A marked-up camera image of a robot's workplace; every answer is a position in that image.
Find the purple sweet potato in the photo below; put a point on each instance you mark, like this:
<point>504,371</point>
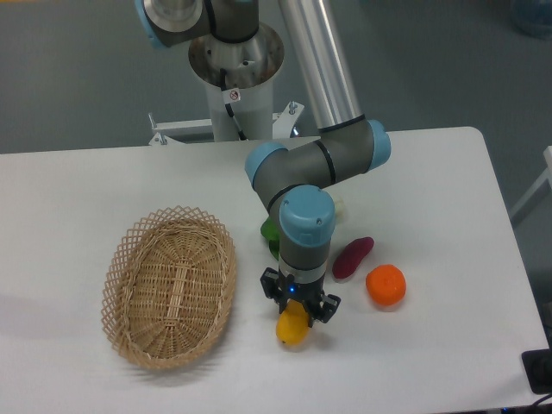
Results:
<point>349,259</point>

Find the orange tangerine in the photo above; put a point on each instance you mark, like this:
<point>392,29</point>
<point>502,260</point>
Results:
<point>386,285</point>

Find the white furniture leg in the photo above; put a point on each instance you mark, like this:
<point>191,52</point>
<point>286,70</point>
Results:
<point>534,195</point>

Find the yellow mango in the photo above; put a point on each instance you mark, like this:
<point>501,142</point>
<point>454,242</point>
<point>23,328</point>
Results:
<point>293,327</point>

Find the white metal base frame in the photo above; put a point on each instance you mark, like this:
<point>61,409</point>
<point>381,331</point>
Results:
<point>285,125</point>

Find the woven wicker basket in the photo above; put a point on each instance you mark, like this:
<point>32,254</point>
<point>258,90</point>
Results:
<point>169,289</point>

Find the black device at edge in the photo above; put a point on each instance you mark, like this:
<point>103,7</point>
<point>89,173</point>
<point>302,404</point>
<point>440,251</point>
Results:
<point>537,366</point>

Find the green bok choy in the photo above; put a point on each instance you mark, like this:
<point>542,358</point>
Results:
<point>270,232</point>

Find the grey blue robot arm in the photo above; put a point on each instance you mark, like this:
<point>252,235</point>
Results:
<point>237,57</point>

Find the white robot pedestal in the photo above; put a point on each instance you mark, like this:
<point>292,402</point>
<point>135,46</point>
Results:
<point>251,107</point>

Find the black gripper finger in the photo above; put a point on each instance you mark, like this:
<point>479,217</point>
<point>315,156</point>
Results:
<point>273,285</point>
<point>322,308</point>

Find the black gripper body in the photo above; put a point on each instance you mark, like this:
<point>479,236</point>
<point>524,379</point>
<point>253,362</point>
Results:
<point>307,294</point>

